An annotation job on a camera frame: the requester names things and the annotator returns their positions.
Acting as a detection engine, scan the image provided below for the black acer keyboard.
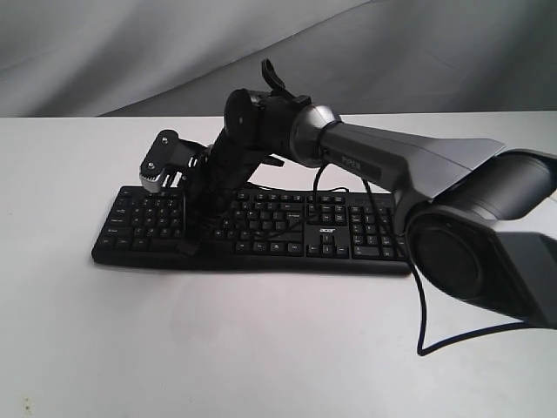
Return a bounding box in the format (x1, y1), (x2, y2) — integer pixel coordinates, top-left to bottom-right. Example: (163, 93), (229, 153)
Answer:
(91, 186), (409, 275)

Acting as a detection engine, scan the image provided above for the grey backdrop cloth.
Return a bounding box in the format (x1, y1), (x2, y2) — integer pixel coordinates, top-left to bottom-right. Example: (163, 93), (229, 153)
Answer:
(1, 1), (556, 117)

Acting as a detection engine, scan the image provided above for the black robot camera cable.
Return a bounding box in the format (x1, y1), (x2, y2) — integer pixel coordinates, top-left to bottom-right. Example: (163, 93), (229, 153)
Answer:
(311, 160), (540, 358)

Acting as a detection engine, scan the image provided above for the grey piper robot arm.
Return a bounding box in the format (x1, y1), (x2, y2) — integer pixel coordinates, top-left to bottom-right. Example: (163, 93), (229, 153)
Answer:
(180, 89), (556, 328)

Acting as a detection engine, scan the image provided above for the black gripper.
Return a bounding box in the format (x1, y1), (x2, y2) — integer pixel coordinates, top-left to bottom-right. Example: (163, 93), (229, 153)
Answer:
(177, 131), (272, 254)

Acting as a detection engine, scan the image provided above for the black USB cable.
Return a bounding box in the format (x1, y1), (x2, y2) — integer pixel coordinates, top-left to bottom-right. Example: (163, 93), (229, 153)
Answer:
(241, 183), (349, 194)

